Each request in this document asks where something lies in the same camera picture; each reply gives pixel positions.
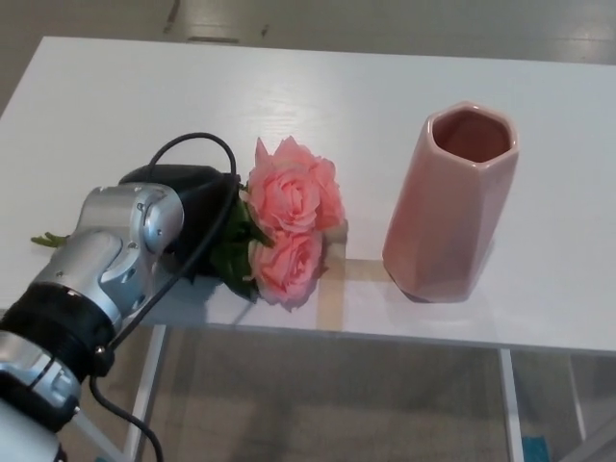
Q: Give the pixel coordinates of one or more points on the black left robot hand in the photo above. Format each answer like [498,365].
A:
[202,197]

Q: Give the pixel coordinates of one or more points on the pink artificial rose bouquet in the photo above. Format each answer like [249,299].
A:
[289,202]

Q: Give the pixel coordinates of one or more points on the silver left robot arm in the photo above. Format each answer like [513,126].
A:
[82,269]

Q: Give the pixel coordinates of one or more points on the pink faceted ceramic vase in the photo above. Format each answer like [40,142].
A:
[443,221]

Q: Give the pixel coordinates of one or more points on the short beige tape strip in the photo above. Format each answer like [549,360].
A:
[366,268]

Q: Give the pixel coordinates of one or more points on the white metal table leg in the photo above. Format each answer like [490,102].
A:
[144,385]
[577,409]
[511,409]

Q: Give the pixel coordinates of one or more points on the teal floor tape piece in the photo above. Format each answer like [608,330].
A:
[534,450]

